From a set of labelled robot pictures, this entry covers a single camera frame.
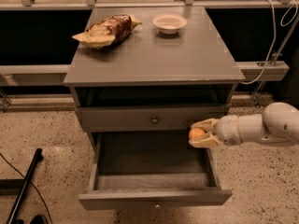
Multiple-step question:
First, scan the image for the black pole stand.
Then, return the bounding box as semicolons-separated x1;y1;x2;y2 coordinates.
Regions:
0;148;43;224

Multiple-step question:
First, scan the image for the white cable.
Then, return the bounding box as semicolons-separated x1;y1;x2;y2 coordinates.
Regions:
239;0;299;86

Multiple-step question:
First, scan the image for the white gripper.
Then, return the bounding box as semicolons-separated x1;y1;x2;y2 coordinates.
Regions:
189;115;241;148

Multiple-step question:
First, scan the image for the black shoe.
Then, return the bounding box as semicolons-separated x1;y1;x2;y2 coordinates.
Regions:
30;215;48;224

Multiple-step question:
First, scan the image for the black floor cable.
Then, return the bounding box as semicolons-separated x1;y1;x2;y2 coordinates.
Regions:
0;153;53;224

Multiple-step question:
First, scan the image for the grey drawer cabinet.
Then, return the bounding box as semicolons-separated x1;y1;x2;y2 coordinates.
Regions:
64;6;246;151

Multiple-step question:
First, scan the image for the white bowl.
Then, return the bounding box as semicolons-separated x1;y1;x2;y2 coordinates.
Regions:
152;13;187;35

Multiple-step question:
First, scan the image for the open grey lower drawer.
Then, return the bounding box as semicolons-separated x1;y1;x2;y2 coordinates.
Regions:
78;130;232;210

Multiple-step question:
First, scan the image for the orange fruit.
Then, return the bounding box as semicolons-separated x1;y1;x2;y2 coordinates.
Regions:
189;128;206;140

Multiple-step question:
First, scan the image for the brown chip bag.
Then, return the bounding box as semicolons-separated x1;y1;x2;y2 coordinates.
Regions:
72;14;141;49

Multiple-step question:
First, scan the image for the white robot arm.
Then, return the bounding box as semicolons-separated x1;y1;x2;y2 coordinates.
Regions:
189;103;299;148

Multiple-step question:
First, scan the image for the closed grey upper drawer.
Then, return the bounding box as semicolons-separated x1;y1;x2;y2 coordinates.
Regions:
76;105;230;133

